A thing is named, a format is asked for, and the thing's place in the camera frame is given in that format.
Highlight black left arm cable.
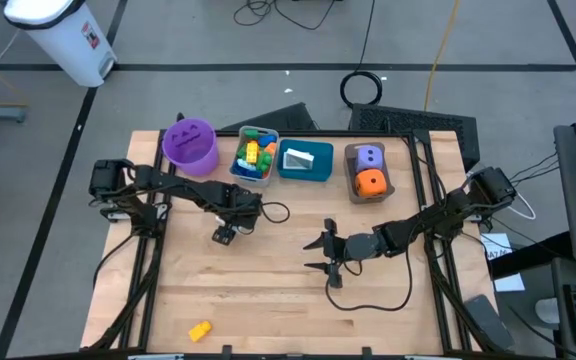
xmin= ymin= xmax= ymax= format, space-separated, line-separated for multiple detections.
xmin=259 ymin=201 xmax=291 ymax=225

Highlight light gray storage bin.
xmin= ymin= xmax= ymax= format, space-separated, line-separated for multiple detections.
xmin=228 ymin=125 xmax=281 ymax=188

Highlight yellow toy brick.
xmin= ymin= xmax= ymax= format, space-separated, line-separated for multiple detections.
xmin=188 ymin=320 xmax=213 ymax=344

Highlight black hanging cable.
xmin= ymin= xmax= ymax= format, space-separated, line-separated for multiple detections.
xmin=338 ymin=0 xmax=385 ymax=109

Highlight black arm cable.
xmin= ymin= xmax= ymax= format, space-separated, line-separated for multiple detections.
xmin=324 ymin=238 xmax=415 ymax=313
xmin=259 ymin=201 xmax=291 ymax=225

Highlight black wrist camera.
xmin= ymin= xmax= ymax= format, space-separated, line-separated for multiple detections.
xmin=372 ymin=223 xmax=405 ymax=251
xmin=237 ymin=192 xmax=264 ymax=217

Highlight black frame rails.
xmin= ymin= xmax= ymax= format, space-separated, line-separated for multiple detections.
xmin=410 ymin=129 xmax=502 ymax=354
xmin=86 ymin=129 xmax=175 ymax=351

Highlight black flat panel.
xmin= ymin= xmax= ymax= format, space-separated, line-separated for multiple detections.
xmin=221 ymin=101 xmax=320 ymax=133

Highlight white looped cable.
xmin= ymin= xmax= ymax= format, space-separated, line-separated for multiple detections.
xmin=506 ymin=191 xmax=538 ymax=222

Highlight white pedal trash can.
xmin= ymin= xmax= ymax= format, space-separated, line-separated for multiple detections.
xmin=2 ymin=0 xmax=118 ymax=89

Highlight black right frame rails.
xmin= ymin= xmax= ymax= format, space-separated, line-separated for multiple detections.
xmin=410 ymin=129 xmax=502 ymax=354

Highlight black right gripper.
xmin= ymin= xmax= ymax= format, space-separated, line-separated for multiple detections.
xmin=302 ymin=218 xmax=387 ymax=290

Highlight white playing card box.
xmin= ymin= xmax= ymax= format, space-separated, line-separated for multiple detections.
xmin=282 ymin=151 xmax=315 ymax=172

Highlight blue scoop-shaped brick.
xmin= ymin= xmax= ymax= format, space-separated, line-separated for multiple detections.
xmin=231 ymin=163 xmax=264 ymax=180

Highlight black mesh computer case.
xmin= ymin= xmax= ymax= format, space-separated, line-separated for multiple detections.
xmin=348 ymin=103 xmax=481 ymax=172

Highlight dark gray storage bin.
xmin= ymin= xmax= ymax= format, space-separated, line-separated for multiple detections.
xmin=343 ymin=141 xmax=396 ymax=205

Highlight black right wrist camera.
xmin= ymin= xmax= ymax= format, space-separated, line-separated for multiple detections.
xmin=372 ymin=223 xmax=405 ymax=251

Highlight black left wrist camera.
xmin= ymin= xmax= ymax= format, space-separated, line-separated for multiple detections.
xmin=237 ymin=192 xmax=264 ymax=217

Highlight yellow hanging cable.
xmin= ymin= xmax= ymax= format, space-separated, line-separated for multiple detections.
xmin=423 ymin=0 xmax=462 ymax=112

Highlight black left frame rails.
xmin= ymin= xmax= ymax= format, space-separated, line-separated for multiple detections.
xmin=86 ymin=129 xmax=175 ymax=351

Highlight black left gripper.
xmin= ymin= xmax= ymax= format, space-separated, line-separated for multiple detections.
xmin=211 ymin=209 xmax=262 ymax=247

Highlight orange foam die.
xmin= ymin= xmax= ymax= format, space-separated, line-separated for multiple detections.
xmin=355 ymin=168 xmax=389 ymax=199

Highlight white paper sheet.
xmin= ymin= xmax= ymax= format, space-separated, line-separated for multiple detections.
xmin=479 ymin=232 xmax=515 ymax=261
xmin=492 ymin=272 xmax=526 ymax=293

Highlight purple plastic bucket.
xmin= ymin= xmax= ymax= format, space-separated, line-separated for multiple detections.
xmin=161 ymin=117 xmax=220 ymax=177

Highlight black tangled floor cable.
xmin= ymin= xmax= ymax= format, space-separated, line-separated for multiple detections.
xmin=232 ymin=0 xmax=340 ymax=32

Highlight teal storage bin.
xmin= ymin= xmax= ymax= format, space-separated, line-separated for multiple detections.
xmin=276 ymin=138 xmax=335 ymax=183

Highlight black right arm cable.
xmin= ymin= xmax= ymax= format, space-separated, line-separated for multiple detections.
xmin=324 ymin=238 xmax=415 ymax=313

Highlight purple foam die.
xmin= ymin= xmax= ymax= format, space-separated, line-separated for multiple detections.
xmin=355 ymin=144 xmax=386 ymax=174

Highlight white computer mouse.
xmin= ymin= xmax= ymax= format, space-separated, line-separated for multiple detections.
xmin=534 ymin=297 xmax=562 ymax=325

